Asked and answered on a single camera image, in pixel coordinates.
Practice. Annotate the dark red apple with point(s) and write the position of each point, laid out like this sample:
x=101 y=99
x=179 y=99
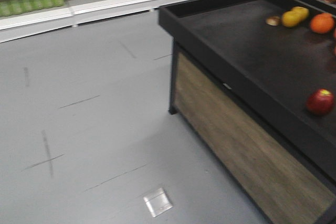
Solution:
x=321 y=102

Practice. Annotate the black wooden produce stand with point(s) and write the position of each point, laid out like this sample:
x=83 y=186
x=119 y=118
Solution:
x=242 y=86

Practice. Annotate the metal floor plate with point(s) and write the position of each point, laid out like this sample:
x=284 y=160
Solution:
x=157 y=202

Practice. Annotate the yellow pear front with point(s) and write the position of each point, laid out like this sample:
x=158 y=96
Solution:
x=290 y=19

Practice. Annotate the yellow pear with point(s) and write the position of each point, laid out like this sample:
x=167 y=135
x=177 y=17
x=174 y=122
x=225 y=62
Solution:
x=290 y=19
x=301 y=11

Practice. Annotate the yellow pear rear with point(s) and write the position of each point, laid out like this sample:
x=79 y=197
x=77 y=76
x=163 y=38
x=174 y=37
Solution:
x=301 y=11

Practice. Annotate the orange with knob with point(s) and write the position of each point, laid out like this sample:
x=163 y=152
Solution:
x=322 y=23

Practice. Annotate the green drink bottle row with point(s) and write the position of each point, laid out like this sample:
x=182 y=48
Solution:
x=18 y=7

